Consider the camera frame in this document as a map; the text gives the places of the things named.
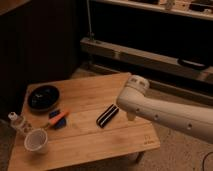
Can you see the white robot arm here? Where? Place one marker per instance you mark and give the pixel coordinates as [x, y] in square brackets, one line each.
[192, 120]

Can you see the long wooden shelf beam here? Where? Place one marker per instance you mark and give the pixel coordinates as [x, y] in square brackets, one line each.
[145, 59]

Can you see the wooden low table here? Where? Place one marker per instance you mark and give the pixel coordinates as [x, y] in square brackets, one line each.
[81, 140]

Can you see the blue block lower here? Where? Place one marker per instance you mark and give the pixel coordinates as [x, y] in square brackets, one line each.
[61, 123]

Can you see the blue block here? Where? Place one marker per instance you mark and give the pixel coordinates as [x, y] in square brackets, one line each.
[54, 113]
[61, 123]

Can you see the blue block upper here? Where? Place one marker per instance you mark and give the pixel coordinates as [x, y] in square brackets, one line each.
[54, 113]

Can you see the black bowl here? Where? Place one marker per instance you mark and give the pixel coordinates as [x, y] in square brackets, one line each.
[43, 98]

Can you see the metal pole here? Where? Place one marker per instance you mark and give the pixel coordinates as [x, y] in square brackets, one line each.
[91, 35]

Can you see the clear plastic bottle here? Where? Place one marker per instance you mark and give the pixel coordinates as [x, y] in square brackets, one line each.
[19, 123]

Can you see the orange handled tool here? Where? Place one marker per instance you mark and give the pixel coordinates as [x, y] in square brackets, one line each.
[51, 122]

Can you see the black handle on shelf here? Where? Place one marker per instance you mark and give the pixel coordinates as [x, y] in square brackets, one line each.
[192, 65]

